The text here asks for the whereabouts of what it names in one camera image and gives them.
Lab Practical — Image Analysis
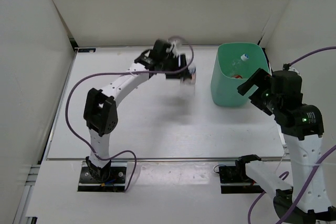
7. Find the blue orange label bottle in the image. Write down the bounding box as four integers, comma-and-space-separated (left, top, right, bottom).
180, 64, 196, 97

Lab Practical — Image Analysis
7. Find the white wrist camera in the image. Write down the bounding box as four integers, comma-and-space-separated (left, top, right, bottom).
282, 63, 300, 76
166, 40, 182, 57

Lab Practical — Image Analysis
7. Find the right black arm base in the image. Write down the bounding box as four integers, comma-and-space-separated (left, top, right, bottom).
213, 164, 263, 194

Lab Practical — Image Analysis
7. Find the blue white corner sticker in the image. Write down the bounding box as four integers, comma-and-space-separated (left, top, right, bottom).
78, 48, 96, 53

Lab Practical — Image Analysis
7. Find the red label red cap bottle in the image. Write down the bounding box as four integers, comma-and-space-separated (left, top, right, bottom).
231, 74, 243, 79

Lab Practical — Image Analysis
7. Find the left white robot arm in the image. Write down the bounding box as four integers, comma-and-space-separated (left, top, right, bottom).
83, 39, 187, 183

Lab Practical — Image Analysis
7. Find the clear bottle white cap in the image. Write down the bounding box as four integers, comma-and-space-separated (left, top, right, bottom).
226, 54, 249, 77

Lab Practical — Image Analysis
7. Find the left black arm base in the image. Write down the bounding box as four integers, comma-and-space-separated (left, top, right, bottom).
77, 162, 128, 193

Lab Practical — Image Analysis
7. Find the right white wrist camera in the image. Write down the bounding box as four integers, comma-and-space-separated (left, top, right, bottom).
282, 63, 300, 76

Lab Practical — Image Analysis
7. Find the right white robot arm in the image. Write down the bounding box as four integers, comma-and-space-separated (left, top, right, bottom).
235, 68, 335, 223

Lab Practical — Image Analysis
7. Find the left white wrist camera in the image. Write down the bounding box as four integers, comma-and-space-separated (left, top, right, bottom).
166, 40, 182, 57

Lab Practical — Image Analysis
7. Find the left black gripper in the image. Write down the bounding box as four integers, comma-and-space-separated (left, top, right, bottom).
160, 53, 192, 80

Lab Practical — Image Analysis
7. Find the green plastic bin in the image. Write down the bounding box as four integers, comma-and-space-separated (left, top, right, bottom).
211, 42, 270, 107

